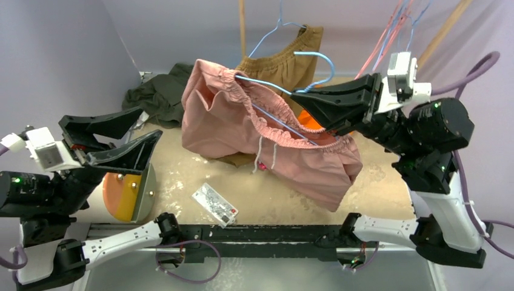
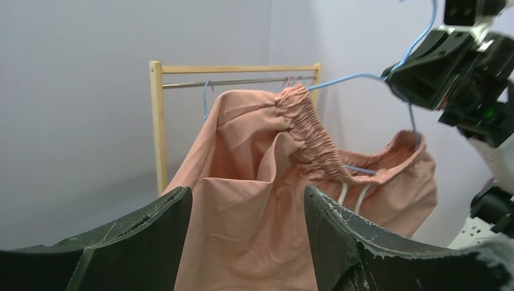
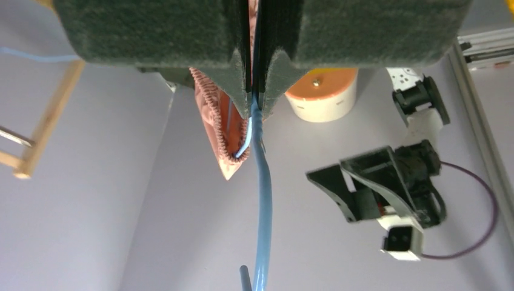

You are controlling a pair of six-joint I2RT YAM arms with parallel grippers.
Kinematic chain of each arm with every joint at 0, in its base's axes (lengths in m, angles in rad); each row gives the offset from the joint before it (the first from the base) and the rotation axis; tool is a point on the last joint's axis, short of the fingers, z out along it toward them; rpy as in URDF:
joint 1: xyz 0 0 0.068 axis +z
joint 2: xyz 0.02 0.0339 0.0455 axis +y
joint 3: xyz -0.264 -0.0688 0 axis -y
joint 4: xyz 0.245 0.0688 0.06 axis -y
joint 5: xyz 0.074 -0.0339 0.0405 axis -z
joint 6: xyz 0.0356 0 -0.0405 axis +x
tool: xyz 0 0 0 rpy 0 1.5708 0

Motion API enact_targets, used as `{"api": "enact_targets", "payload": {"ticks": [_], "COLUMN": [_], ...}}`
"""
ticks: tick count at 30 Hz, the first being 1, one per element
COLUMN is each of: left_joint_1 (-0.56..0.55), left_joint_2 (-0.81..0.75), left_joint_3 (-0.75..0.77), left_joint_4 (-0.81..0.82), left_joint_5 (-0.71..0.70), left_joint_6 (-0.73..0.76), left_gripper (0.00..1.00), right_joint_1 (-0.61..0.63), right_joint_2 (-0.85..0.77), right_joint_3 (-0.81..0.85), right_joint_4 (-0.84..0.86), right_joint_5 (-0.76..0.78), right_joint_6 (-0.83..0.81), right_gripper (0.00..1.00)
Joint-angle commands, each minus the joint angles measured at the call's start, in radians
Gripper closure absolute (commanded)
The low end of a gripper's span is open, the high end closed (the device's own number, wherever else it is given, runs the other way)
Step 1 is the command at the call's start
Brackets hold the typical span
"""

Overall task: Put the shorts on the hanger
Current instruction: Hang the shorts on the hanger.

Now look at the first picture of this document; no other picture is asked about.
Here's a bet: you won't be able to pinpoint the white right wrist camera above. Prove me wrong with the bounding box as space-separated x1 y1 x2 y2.
375 52 432 113

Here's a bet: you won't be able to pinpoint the clear plastic packet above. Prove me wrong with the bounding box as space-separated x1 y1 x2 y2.
192 183 239 228

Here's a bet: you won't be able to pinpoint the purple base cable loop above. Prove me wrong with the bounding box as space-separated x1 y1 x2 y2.
155 235 223 283

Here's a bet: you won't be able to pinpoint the light blue hanger holding shorts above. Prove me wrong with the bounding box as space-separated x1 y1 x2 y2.
248 0 306 58

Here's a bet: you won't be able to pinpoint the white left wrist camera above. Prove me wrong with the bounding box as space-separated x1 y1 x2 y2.
1 126 83 172

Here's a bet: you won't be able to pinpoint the pink shorts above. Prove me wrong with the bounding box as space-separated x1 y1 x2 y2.
181 59 362 212

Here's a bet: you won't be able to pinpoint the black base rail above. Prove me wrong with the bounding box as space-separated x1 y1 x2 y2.
158 224 361 263

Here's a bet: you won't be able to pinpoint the dark green shorts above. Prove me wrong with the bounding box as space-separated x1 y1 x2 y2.
122 63 193 128

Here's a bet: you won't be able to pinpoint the white pink shorts drawstring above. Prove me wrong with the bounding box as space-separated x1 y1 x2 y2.
252 136 278 173

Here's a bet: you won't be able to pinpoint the light blue wire hanger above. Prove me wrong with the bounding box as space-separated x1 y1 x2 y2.
235 51 336 146

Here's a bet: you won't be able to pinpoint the wooden clothes rack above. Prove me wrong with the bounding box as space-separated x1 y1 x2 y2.
238 1 472 69

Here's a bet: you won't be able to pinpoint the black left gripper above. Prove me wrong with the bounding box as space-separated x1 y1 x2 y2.
47 106 162 214

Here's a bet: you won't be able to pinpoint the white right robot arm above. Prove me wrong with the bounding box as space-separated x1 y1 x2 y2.
292 73 493 269

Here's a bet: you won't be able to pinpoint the white cylindrical bin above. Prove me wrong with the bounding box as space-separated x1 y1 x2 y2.
72 184 120 224

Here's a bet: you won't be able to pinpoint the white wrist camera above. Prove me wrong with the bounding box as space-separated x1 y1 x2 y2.
1 126 83 172
375 52 432 113

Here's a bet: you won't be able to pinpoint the tan khaki shorts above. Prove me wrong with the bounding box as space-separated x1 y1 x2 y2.
201 25 324 167

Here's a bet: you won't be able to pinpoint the light blue hanger middle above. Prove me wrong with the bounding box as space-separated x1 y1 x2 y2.
372 1 409 72

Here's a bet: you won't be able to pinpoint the orange shorts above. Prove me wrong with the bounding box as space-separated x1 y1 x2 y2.
298 110 323 130

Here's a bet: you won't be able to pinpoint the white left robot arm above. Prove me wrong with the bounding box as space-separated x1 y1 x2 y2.
1 107 181 290

